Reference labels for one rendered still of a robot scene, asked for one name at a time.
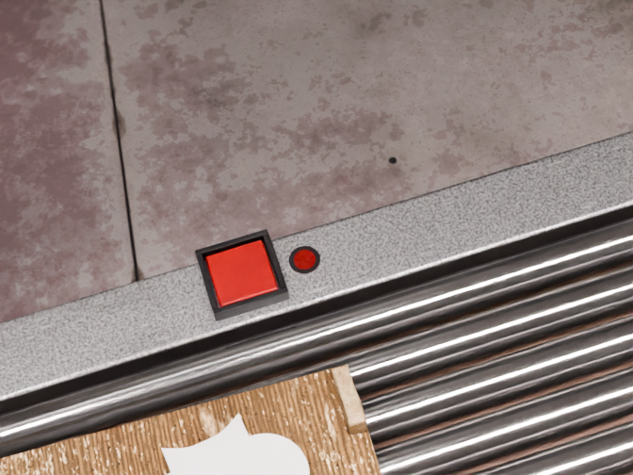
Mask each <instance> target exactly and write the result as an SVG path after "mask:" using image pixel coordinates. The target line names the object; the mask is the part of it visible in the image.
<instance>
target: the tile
mask: <svg viewBox="0 0 633 475"><path fill-rule="evenodd" d="M161 450H162V452H163V454H164V456H165V459H166V461H167V464H168V466H169V469H170V473H169V474H167V475H310V470H309V466H308V462H307V460H306V457H305V456H304V454H303V452H302V451H301V449H300V448H299V447H298V446H297V445H296V444H295V443H294V442H292V441H291V440H289V439H287V438H285V437H283V436H280V435H277V434H255V435H252V436H249V435H248V433H247V430H246V428H245V426H244V424H243V422H242V419H241V417H240V415H239V414H237V415H236V416H235V418H234V419H233V420H232V421H231V422H230V424H229V425H228V426H227V427H226V428H225V429H224V430H222V431H221V432H220V433H219V434H217V435H215V436H213V437H211V438H209V439H206V440H204V441H203V442H201V443H199V444H196V445H194V446H191V447H187V448H178V449H164V448H161Z"/></svg>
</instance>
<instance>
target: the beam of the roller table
mask: <svg viewBox="0 0 633 475"><path fill-rule="evenodd" d="M632 217H633V131H630V132H627V133H623V134H621V135H618V136H615V137H611V138H608V139H602V140H599V141H597V142H593V143H590V144H587V145H584V146H580V147H577V148H575V149H571V150H568V151H565V152H562V153H558V154H555V155H552V156H547V157H544V158H540V159H537V160H534V161H531V162H528V163H525V164H522V165H518V166H515V167H512V168H508V169H506V170H503V171H500V172H494V173H491V174H487V175H484V176H482V177H479V178H475V179H472V180H469V181H465V182H462V183H460V184H456V185H453V186H450V187H447V188H441V189H438V190H435V191H432V192H429V193H425V194H422V195H419V196H416V197H413V198H410V199H407V200H403V201H400V202H397V203H394V204H390V205H386V206H382V207H379V208H376V209H372V210H369V211H366V212H364V213H360V214H357V215H354V216H350V217H347V218H344V219H341V220H338V221H333V222H329V223H326V224H323V225H319V226H317V227H314V228H311V229H307V230H304V231H301V232H298V233H295V234H292V235H288V236H285V237H280V238H276V239H273V240H272V241H271V243H272V246H273V249H274V252H275V253H276V256H277V259H278V262H279V265H280V268H281V271H282V274H283V276H284V280H285V283H286V286H287V289H288V292H289V300H286V301H283V302H279V303H275V304H272V305H269V306H265V307H262V308H259V309H256V310H252V311H250V312H247V313H244V314H240V315H237V316H234V317H231V318H228V319H223V320H220V321H216V319H215V316H214V313H213V309H212V306H211V303H210V301H209V297H208V294H207V291H206V288H205V284H204V281H203V277H202V273H201V270H200V267H199V264H198V263H196V264H192V265H189V266H186V267H182V268H180V269H177V270H171V271H168V272H165V273H161V274H158V275H156V276H152V277H149V278H146V279H143V280H139V281H136V282H134V283H130V284H127V285H124V286H120V287H115V288H112V289H109V290H106V291H103V292H99V293H96V294H93V295H89V296H87V297H84V298H81V299H77V300H74V301H71V302H67V303H63V304H60V305H56V306H53V307H50V308H46V309H43V310H41V311H37V312H34V313H31V314H28V315H24V316H21V317H19V318H15V319H10V320H6V321H3V322H0V414H3V413H6V412H9V411H12V410H15V409H18V408H22V407H25V406H27V405H30V404H33V403H37V402H40V401H45V400H48V399H52V398H54V397H57V396H60V395H63V394H67V393H70V392H73V391H75V390H79V389H82V388H85V387H88V386H91V385H97V384H99V383H102V382H105V381H109V380H112V379H115V378H118V377H121V376H124V375H127V374H130V373H133V372H136V371H140V370H143V369H147V368H151V367H154V366H157V365H160V364H163V363H167V362H170V361H172V360H175V359H178V358H182V357H185V356H188V355H191V354H193V353H197V352H202V351H205V350H208V349H212V348H215V347H217V346H220V345H224V344H227V343H230V342H233V341H236V340H239V339H242V338H245V337H248V336H254V335H257V334H260V333H263V332H265V331H269V330H272V329H275V328H278V327H281V326H285V325H287V324H290V323H293V322H296V321H300V320H303V319H308V318H311V317H314V316H317V315H320V314H323V313H327V312H330V311H333V310H335V309H338V308H342V307H345V306H348V305H351V304H354V303H359V302H362V301H365V300H368V299H372V298H375V297H378V296H381V295H384V294H387V293H390V292H393V291H396V290H400V289H403V288H405V287H410V286H414V285H417V284H420V283H423V282H426V281H429V280H432V279H435V278H438V277H441V276H445V275H448V274H450V273H453V272H457V271H460V270H465V269H468V268H472V267H475V266H477V265H480V264H483V263H487V262H490V261H493V260H496V259H498V258H502V257H505V256H508V255H511V254H517V253H520V252H523V251H525V250H528V249H532V248H535V247H538V246H541V245H545V244H547V243H550V242H553V241H556V240H560V239H563V238H568V237H570V236H574V235H577V234H580V233H583V232H586V231H590V230H592V229H595V228H598V227H601V226H605V225H608V224H611V223H614V222H617V221H622V220H625V219H628V218H632ZM300 246H310V247H313V248H314V249H316V250H317V251H318V253H319V255H320V263H319V266H318V267H317V269H315V270H314V271H312V272H310V273H304V274H303V273H298V272H295V271H294V270H292V268H291V267H290V265H289V256H290V254H291V253H292V251H294V250H295V249H296V248H298V247H300Z"/></svg>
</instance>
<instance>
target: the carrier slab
mask: <svg viewBox="0 0 633 475"><path fill-rule="evenodd" d="M333 369H336V368H333ZM333 369H327V370H323V371H320V372H317V373H313V374H309V375H306V376H302V377H299V378H296V379H292V380H288V381H284V382H281V383H278V384H274V385H268V386H264V387H261V388H257V389H254V390H251V391H247V392H243V393H240V394H236V395H233V396H230V397H226V398H222V399H218V400H215V401H209V402H206V403H202V404H198V405H195V406H191V407H188V408H185V409H181V410H177V411H174V412H170V413H167V414H164V415H160V416H156V417H152V418H146V419H143V420H140V421H136V422H132V423H129V424H125V425H122V426H119V427H115V428H111V429H108V430H104V431H101V432H98V433H94V434H87V435H84V436H80V437H77V438H74V439H70V440H66V441H63V442H59V443H56V444H53V445H49V446H45V447H42V448H38V449H34V450H29V451H25V452H21V453H18V454H14V455H10V456H8V457H4V458H0V475H167V474H169V473H170V469H169V466H168V464H167V461H166V459H165V456H164V454H163V452H162V450H161V448H164V449H178V448H187V447H191V446H194V445H196V444H199V443H201V442H203V441H204V440H206V439H209V438H211V437H213V436H215V435H217V434H219V433H220V432H221V431H222V430H224V429H225V428H226V427H227V426H228V425H229V424H230V422H231V421H232V420H233V419H234V418H235V416H236V415H237V414H239V415H240V417H241V419H242V422H243V424H244V426H245V428H246V430H247V433H248V435H249V436H252V435H255V434H277V435H280V436H283V437H285V438H287V439H289V440H291V441H292V442H294V443H295V444H296V445H297V446H298V447H299V448H300V449H301V451H302V452H303V454H304V456H305V457H306V460H307V462H308V466H309V470H310V475H381V469H380V466H379V463H378V460H377V456H376V453H375V451H374V448H373V445H372V441H371V438H370V435H369V432H368V429H367V426H366V430H365V431H364V432H362V433H358V434H349V431H348V428H347V425H346V422H345V420H344V417H343V413H342V410H341V407H340V403H339V400H338V397H337V393H336V390H335V385H334V381H333Z"/></svg>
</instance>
